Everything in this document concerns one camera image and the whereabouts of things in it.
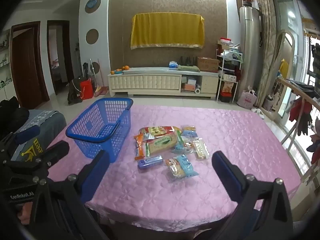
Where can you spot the yellow clear snack packet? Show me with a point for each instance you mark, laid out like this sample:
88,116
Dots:
201,150

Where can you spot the orange box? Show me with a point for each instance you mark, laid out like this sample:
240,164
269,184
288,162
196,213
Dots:
190,87

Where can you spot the white shelf rack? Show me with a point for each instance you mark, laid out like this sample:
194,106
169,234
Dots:
229,55

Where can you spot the white slippers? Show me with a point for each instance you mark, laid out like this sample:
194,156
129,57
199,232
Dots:
258,113

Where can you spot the small light blue snack packet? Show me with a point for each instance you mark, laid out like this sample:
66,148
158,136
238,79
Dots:
188,130

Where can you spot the blue tissue box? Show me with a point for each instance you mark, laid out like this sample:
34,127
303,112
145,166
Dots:
173,65

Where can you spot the wooden drying rack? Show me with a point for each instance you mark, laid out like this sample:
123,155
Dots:
300,95

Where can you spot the black bag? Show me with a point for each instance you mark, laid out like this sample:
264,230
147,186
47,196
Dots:
74,92

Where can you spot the brown wooden door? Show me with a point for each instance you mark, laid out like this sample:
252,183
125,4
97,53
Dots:
25,67

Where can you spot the black cloth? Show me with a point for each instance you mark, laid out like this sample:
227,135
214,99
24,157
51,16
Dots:
12,115

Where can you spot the pink bag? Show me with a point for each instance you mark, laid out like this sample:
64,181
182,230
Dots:
247,100

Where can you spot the plain round wall decor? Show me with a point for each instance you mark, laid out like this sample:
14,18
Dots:
92,36

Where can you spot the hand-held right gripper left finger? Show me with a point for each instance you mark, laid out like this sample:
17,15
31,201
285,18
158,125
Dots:
99,165

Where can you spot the wall shelf with bottles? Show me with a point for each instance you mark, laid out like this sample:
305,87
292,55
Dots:
5,62

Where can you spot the round wall decor blue plate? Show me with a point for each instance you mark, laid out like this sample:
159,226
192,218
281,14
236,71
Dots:
92,4

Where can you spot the silver standing air conditioner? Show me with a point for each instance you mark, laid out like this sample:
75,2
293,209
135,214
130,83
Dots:
250,47

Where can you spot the blue plastic basket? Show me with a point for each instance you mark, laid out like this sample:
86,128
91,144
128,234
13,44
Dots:
75,134

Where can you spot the red yellow silver snack packet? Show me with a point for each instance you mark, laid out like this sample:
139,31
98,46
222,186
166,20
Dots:
157,130

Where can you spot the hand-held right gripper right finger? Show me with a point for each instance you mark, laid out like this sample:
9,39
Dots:
225,168

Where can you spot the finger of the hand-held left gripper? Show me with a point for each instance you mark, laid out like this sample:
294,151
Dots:
56,150
28,133

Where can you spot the pink quilted tablecloth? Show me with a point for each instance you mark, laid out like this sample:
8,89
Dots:
225,130

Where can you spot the red garment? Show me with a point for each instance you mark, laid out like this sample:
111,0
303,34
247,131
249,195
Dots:
298,110

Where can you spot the grey covered chair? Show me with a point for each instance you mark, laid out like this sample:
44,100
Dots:
50,125

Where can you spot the blue chewing gum box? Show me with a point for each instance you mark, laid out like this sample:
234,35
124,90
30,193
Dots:
150,161

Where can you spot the pink broom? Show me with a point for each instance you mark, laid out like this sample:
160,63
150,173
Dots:
100,91

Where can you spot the white paper roll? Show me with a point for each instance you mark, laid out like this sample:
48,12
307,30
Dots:
197,90

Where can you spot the cream TV cabinet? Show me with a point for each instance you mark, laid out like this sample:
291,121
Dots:
145,81

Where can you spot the green cushion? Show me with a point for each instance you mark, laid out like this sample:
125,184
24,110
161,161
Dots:
188,68

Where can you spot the dark framed doorway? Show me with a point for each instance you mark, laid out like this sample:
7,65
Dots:
66,55

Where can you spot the blue white cartoon snack packet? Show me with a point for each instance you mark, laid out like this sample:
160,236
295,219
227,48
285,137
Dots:
181,167

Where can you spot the brown cardboard box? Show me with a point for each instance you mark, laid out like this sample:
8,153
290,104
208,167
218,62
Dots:
208,65

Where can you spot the yellow cloth cover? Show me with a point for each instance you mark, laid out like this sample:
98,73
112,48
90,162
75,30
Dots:
167,30

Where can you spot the red bag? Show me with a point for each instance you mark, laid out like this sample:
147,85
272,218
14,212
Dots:
86,90

